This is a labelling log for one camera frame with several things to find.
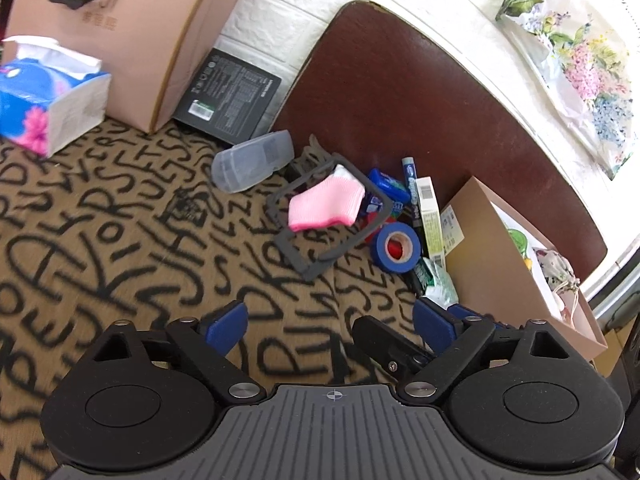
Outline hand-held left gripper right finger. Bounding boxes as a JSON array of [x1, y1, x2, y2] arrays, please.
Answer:
[[397, 297, 576, 406]]

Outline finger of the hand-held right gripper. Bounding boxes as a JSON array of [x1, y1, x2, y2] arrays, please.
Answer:
[[352, 315, 436, 376]]

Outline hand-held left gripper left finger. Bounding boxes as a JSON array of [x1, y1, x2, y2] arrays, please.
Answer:
[[91, 300, 266, 404]]

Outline brown cardboard box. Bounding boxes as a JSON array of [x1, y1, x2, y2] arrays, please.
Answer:
[[439, 175, 609, 361]]

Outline letter-print covered desktop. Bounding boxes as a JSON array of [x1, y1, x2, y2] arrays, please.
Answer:
[[0, 115, 453, 480]]

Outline green white packet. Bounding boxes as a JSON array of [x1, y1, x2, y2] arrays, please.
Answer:
[[412, 257, 459, 309]]

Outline blue tape roll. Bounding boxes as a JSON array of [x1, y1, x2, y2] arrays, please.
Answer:
[[370, 221, 423, 275]]

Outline yellow green carton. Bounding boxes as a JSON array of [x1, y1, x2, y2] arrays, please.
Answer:
[[414, 176, 446, 261]]

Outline green plastic container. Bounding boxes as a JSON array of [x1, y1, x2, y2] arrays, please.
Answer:
[[507, 227, 529, 256]]

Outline blue snack packet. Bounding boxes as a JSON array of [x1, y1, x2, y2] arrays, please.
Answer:
[[368, 168, 409, 217]]

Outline blue capped marker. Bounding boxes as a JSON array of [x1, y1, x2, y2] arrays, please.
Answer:
[[401, 156, 426, 232]]

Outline pink white knit sock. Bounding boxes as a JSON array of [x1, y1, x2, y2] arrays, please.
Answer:
[[288, 164, 365, 233]]

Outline clear plastic case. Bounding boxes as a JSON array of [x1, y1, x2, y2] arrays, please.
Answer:
[[211, 129, 295, 194]]

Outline grey hair claw clip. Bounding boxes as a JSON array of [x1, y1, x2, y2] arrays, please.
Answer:
[[298, 134, 332, 177]]

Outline dark brown wooden board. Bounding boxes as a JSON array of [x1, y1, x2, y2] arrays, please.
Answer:
[[272, 0, 609, 282]]

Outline black flat product box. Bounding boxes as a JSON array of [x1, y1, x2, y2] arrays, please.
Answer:
[[172, 48, 283, 145]]

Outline blue floral tissue pack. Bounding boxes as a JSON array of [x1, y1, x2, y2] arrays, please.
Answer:
[[0, 35, 112, 157]]

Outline floral plastic bag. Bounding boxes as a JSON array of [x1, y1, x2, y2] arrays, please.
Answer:
[[494, 0, 640, 181]]

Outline dark grey rectangular frame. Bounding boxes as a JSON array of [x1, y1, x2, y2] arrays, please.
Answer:
[[266, 159, 396, 281]]

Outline floral drawstring pouch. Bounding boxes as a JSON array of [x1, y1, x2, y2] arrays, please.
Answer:
[[532, 247, 581, 307]]

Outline brown paper bag black handles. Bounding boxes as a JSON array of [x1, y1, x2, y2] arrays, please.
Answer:
[[9, 0, 262, 134]]

